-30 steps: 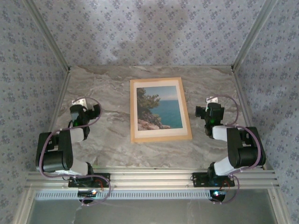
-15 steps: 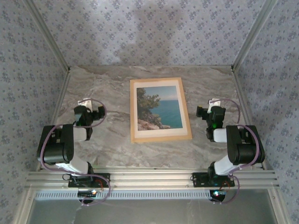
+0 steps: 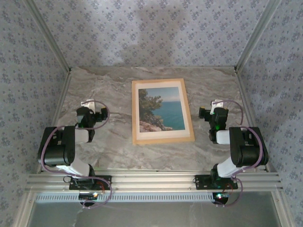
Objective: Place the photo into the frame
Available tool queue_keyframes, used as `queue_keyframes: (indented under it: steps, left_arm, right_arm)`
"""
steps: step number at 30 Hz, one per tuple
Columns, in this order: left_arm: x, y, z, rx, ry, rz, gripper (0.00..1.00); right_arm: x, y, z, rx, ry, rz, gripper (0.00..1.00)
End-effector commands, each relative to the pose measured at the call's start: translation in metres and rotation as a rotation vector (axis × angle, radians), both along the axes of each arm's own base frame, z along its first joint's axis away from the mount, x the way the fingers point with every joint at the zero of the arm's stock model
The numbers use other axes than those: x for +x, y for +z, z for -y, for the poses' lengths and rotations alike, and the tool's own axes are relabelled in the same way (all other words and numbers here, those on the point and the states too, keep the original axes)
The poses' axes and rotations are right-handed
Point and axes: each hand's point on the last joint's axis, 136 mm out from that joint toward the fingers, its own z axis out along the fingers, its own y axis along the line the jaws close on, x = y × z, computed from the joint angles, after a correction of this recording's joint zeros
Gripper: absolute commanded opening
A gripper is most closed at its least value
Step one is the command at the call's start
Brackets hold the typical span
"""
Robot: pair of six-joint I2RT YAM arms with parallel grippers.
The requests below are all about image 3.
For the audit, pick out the aluminium lower leg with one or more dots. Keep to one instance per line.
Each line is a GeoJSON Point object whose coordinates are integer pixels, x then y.
{"type": "Point", "coordinates": [23, 210]}
{"type": "Point", "coordinates": [282, 210]}

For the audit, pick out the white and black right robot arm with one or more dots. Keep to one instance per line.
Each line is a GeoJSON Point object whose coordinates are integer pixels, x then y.
{"type": "Point", "coordinates": [248, 146]}

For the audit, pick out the aluminium side rail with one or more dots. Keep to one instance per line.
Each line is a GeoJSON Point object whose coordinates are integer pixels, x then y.
{"type": "Point", "coordinates": [247, 104]}
{"type": "Point", "coordinates": [65, 85]}

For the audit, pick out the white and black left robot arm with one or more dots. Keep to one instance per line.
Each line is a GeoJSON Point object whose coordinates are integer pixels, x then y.
{"type": "Point", "coordinates": [56, 146]}

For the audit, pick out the grey metal panel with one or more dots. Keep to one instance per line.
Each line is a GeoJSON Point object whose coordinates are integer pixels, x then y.
{"type": "Point", "coordinates": [154, 215]}

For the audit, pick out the white camera bracket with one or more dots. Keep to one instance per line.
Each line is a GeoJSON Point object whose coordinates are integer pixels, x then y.
{"type": "Point", "coordinates": [217, 104]}
{"type": "Point", "coordinates": [88, 104]}

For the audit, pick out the seaside landscape photo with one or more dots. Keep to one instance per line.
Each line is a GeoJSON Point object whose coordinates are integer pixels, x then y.
{"type": "Point", "coordinates": [165, 111]}

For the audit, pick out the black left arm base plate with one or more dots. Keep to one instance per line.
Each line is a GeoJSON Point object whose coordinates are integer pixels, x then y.
{"type": "Point", "coordinates": [106, 179]}

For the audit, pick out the white mat board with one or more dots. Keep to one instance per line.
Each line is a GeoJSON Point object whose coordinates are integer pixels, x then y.
{"type": "Point", "coordinates": [163, 135]}

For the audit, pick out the aluminium mounting rail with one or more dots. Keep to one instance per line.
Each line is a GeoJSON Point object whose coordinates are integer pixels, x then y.
{"type": "Point", "coordinates": [154, 182]}

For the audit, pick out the light wooden picture frame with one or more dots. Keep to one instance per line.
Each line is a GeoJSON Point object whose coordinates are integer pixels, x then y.
{"type": "Point", "coordinates": [163, 142]}

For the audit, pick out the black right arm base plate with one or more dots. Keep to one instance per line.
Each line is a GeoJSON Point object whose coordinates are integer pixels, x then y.
{"type": "Point", "coordinates": [201, 182]}

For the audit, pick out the small circuit board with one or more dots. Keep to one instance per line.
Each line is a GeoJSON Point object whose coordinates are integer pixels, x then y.
{"type": "Point", "coordinates": [220, 196]}
{"type": "Point", "coordinates": [88, 195]}

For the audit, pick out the white left camera bracket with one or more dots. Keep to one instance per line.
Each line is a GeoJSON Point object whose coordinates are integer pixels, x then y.
{"type": "Point", "coordinates": [88, 104]}

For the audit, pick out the aluminium corner post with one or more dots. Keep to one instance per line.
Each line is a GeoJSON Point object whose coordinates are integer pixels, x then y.
{"type": "Point", "coordinates": [47, 35]}
{"type": "Point", "coordinates": [258, 35]}

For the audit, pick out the white right camera bracket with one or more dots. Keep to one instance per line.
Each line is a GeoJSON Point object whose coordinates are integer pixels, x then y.
{"type": "Point", "coordinates": [217, 104]}

